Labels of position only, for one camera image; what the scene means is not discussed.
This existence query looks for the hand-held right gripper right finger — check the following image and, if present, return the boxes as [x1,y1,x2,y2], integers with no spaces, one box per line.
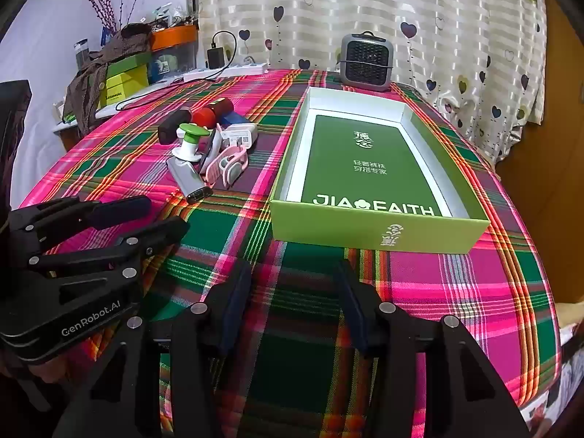
[335,259,532,438]

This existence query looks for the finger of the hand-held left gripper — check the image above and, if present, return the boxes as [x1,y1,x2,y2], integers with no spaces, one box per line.
[27,216,191,284]
[9,195,153,258]

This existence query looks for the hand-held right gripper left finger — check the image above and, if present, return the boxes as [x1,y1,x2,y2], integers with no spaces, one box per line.
[52,259,254,438]

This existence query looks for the silver lighter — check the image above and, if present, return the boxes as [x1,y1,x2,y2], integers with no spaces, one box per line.
[165,156,214,204]

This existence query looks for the pink clip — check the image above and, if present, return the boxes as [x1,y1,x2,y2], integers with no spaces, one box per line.
[220,145,250,169]
[205,157,242,189]

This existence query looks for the green white suction knob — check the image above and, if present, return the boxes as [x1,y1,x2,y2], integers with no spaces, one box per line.
[176,123,214,162]

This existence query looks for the black rectangular device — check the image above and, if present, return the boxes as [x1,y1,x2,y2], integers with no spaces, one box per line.
[158,109,193,144]

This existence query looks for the white charger plug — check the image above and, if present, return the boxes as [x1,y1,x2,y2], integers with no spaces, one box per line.
[219,123,259,150]

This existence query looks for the amber bottle with red cap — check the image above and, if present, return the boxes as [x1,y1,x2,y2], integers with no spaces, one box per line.
[191,99,235,127]

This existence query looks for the green cardboard box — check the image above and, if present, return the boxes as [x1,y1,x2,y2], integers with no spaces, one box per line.
[269,84,492,255]

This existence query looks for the pink green plaid tablecloth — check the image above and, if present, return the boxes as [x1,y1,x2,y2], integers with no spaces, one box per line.
[18,68,564,438]

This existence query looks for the yellow-green box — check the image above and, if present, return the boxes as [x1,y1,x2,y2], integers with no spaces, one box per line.
[98,65,150,108]

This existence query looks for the brown cloth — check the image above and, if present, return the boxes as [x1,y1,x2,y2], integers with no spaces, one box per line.
[63,23,153,140]

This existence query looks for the green shoebox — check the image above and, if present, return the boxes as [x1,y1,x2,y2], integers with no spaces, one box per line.
[106,52,152,78]

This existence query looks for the dark jar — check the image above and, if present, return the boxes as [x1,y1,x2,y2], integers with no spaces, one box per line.
[73,39,89,71]

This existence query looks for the white power strip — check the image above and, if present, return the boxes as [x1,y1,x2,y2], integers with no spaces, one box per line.
[180,61,266,80]

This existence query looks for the orange lid storage bin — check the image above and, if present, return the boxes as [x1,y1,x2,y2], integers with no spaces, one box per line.
[150,24,200,87]

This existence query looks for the purple dried branches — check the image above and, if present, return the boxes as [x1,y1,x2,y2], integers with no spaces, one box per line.
[82,0,153,39]

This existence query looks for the printed bedsheet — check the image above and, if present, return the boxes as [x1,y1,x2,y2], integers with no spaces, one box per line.
[520,301,584,430]

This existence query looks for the grey portable heater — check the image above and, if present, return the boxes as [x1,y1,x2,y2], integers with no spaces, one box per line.
[338,31,394,92]

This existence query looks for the wooden wardrobe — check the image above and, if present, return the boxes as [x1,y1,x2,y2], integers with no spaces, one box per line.
[495,0,584,304]

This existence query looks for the heart print curtain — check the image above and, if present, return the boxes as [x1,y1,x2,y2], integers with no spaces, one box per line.
[198,0,548,165]

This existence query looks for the black power adapter with cable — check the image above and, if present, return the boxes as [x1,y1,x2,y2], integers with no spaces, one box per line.
[114,31,239,112]

